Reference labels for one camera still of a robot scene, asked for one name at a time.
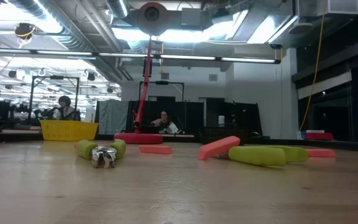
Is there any person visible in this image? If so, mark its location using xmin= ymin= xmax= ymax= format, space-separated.
xmin=150 ymin=110 xmax=180 ymax=134
xmin=47 ymin=95 xmax=82 ymax=121

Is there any grey hanging cloth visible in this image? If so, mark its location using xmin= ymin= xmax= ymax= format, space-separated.
xmin=99 ymin=99 xmax=129 ymax=135

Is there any red round stand base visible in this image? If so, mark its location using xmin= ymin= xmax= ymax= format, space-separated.
xmin=114 ymin=133 xmax=164 ymax=145

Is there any red stand pole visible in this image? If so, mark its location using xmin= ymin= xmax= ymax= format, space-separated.
xmin=134 ymin=35 xmax=154 ymax=133

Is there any pink eraser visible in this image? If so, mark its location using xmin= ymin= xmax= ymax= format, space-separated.
xmin=137 ymin=144 xmax=175 ymax=155
xmin=306 ymin=148 xmax=337 ymax=158
xmin=198 ymin=136 xmax=241 ymax=161

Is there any yellow plastic basket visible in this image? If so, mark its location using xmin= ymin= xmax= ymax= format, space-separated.
xmin=39 ymin=119 xmax=99 ymax=141

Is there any red box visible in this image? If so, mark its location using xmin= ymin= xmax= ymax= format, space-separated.
xmin=305 ymin=132 xmax=334 ymax=141

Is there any long black light bar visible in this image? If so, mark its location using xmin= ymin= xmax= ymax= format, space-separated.
xmin=0 ymin=47 xmax=282 ymax=65

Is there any black yellow cable reel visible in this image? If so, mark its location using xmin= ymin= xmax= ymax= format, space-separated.
xmin=13 ymin=22 xmax=37 ymax=40

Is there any yellow hanging cable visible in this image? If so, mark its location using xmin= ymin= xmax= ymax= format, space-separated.
xmin=299 ymin=0 xmax=328 ymax=131

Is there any black metal frame stand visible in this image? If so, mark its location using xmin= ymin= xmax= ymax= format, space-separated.
xmin=28 ymin=75 xmax=80 ymax=125
xmin=139 ymin=80 xmax=185 ymax=102

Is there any round overhead camera mount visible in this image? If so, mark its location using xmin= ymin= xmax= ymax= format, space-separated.
xmin=136 ymin=2 xmax=170 ymax=37

